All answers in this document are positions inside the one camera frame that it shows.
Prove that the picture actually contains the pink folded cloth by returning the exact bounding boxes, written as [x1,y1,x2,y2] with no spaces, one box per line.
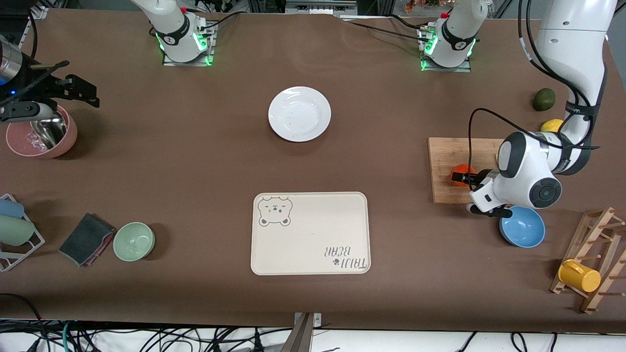
[83,230,117,267]

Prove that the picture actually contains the pink bowl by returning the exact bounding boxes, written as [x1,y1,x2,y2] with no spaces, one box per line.
[6,105,78,159]

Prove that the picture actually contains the wooden mug rack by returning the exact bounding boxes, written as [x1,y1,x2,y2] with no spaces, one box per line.
[549,207,626,314]

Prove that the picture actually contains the wooden cutting board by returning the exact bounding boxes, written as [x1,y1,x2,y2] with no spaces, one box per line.
[428,137,509,204]

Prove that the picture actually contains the blue bowl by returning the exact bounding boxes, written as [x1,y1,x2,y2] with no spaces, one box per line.
[499,206,546,248]

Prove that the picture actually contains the yellow mug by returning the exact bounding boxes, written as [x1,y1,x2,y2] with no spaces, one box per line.
[558,259,602,293]

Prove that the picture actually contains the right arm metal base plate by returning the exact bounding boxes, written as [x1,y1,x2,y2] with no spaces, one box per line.
[162,22,214,66]

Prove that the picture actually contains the light blue cup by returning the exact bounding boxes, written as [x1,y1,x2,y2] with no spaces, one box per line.
[0,198,25,219]

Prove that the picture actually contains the white round plate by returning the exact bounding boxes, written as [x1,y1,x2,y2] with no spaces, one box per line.
[268,87,332,143]

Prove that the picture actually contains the pale green cup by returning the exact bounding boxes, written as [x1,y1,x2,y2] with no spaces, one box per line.
[0,215,36,247]

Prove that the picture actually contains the pale green bowl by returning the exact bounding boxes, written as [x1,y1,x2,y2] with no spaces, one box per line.
[113,222,156,262]

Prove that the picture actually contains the brown table cover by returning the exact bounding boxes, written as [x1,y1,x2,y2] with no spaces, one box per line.
[0,7,626,334]

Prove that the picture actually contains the orange fruit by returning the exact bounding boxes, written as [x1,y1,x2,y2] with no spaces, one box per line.
[450,164,476,187]

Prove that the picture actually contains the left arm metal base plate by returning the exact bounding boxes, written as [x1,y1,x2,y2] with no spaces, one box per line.
[421,24,472,73]

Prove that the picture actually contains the black table cable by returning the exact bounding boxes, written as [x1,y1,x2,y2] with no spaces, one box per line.
[200,11,241,29]
[337,14,433,44]

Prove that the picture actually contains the metal ladle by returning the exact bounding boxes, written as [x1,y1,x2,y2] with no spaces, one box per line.
[30,116,67,150]

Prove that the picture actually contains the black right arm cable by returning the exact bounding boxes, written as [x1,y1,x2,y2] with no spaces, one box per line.
[27,9,39,59]

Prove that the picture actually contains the cream bear print tray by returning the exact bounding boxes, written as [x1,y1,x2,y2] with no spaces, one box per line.
[250,192,371,276]

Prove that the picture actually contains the dark green avocado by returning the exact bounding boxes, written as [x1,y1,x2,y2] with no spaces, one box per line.
[533,88,557,112]

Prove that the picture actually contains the dark grey folded cloth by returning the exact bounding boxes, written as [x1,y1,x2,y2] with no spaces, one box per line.
[59,213,117,267]

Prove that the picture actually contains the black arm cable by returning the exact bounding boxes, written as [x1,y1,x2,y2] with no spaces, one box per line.
[27,9,39,59]
[468,0,600,182]

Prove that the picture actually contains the white wire cup rack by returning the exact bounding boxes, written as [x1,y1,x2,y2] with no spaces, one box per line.
[0,194,45,272]

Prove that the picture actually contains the grey equipment box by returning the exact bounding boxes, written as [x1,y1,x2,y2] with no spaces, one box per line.
[285,0,358,16]

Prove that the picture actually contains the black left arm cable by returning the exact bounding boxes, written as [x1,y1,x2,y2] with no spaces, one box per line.
[468,0,600,182]

